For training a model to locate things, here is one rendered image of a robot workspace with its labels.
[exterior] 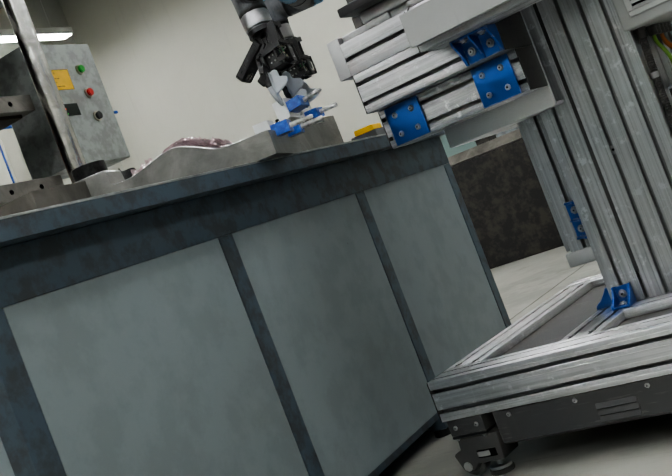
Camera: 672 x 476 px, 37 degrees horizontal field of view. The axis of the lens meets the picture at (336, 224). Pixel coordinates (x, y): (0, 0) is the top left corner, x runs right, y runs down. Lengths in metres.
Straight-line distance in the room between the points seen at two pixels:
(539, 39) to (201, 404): 1.04
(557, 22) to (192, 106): 9.11
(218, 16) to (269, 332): 8.87
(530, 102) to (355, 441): 0.83
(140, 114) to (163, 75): 0.58
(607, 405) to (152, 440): 0.85
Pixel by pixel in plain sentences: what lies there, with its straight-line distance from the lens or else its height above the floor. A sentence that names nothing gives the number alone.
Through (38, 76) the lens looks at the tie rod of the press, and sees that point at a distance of 3.04.
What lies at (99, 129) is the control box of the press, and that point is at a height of 1.18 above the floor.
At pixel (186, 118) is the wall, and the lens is 11.20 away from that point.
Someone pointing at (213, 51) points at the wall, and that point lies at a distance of 10.89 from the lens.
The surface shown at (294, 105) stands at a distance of 2.49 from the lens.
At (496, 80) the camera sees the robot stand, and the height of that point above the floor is 0.77.
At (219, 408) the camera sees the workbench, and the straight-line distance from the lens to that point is 1.90.
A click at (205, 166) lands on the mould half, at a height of 0.83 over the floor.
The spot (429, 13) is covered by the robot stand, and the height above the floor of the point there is 0.93.
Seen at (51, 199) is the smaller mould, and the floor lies 0.85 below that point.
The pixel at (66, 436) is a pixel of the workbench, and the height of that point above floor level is 0.45.
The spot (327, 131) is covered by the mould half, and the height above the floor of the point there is 0.85.
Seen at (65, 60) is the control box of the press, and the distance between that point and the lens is 3.33.
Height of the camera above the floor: 0.60
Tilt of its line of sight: level
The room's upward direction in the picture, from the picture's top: 21 degrees counter-clockwise
